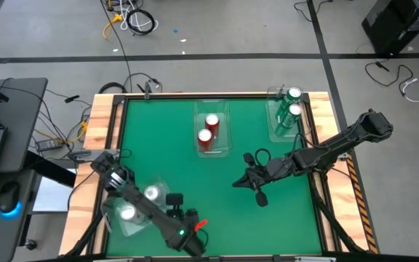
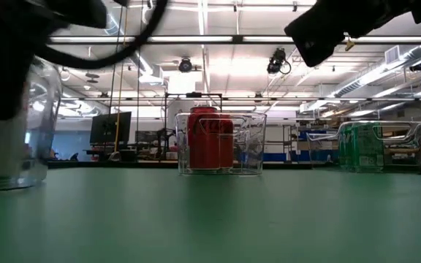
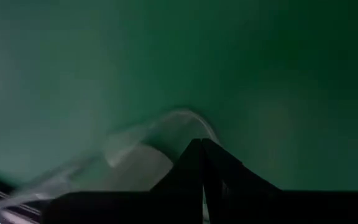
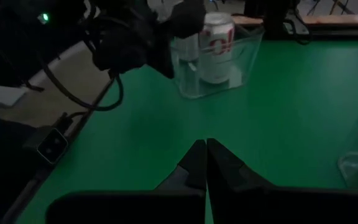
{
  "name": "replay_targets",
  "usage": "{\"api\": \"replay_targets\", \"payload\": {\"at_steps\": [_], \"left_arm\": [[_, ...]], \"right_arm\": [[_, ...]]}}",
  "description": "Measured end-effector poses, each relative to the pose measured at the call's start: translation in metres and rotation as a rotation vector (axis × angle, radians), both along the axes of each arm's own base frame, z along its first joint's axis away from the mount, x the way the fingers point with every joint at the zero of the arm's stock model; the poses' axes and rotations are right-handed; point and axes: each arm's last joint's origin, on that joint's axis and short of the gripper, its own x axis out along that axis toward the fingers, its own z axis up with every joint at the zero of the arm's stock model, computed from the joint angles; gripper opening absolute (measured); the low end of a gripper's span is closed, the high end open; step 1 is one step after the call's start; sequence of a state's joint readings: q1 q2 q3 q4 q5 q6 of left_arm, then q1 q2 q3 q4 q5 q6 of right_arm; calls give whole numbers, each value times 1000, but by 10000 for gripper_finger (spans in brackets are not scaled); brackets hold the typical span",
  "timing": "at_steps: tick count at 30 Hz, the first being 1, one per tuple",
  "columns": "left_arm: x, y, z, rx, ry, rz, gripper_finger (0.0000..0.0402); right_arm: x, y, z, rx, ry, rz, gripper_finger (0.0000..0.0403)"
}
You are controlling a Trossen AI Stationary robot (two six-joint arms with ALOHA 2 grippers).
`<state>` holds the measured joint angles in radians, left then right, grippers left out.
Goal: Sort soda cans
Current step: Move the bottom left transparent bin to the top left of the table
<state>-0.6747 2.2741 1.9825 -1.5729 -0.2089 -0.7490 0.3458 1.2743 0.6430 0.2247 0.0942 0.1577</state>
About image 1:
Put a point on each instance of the black computer mouse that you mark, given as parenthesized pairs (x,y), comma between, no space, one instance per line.
(8,194)

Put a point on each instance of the white board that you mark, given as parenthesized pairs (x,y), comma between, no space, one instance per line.
(53,196)

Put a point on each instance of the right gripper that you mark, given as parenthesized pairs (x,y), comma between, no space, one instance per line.
(260,174)

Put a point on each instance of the green Sprite soda can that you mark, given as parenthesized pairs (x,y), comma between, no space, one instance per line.
(294,94)
(294,110)

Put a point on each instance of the yellow black hazard tape strip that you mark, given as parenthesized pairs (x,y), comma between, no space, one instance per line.
(358,200)

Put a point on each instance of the red tape strip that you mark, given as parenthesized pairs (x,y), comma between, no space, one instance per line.
(200,225)

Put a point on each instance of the grey table clamp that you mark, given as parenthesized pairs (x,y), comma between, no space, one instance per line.
(147,91)
(280,91)

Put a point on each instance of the wooden table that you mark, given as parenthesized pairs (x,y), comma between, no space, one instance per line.
(322,105)

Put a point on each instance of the black power strip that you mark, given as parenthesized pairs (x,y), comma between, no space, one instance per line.
(49,145)

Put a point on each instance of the silver Diet Coke can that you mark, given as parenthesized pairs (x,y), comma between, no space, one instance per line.
(152,192)
(127,212)

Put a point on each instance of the black computer tower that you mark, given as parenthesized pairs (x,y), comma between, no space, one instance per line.
(402,25)

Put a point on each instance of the red Coca-Cola can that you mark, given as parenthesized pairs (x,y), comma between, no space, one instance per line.
(212,120)
(204,135)

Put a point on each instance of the black round knob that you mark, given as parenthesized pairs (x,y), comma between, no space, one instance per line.
(30,244)

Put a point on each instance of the black table frame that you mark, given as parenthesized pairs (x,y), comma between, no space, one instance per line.
(180,96)

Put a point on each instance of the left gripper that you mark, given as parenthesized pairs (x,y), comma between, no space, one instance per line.
(189,218)

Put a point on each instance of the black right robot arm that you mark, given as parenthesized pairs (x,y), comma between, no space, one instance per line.
(333,147)

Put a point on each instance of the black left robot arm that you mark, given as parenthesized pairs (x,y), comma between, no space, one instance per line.
(151,214)

